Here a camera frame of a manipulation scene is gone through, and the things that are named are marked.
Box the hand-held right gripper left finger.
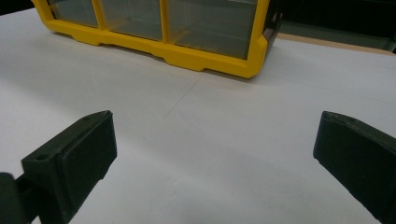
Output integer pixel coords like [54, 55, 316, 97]
[20, 109, 119, 224]

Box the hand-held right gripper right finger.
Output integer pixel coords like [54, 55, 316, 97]
[312, 110, 396, 224]

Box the yellow drawer organizer box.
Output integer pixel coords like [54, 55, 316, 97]
[31, 0, 284, 79]

